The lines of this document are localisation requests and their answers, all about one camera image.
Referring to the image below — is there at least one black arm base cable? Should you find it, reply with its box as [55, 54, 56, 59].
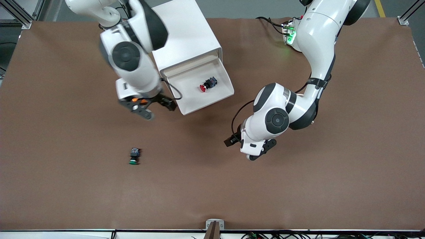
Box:
[256, 17, 286, 35]

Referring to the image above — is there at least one grey mount bracket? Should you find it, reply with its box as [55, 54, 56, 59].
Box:
[206, 219, 225, 230]

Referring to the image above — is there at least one brown mount bar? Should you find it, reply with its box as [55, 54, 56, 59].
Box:
[204, 221, 221, 239]

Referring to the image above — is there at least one tangled black cable bundle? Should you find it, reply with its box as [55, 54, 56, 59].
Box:
[191, 231, 425, 239]

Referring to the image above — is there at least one red push button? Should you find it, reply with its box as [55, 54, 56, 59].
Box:
[200, 76, 218, 93]

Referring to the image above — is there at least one aluminium frame profile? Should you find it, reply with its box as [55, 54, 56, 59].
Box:
[397, 0, 425, 26]
[0, 0, 45, 30]

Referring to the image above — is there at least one brown table mat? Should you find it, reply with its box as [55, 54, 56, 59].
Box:
[0, 17, 425, 231]

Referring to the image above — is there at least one green push button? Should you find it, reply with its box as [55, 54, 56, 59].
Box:
[128, 148, 141, 165]

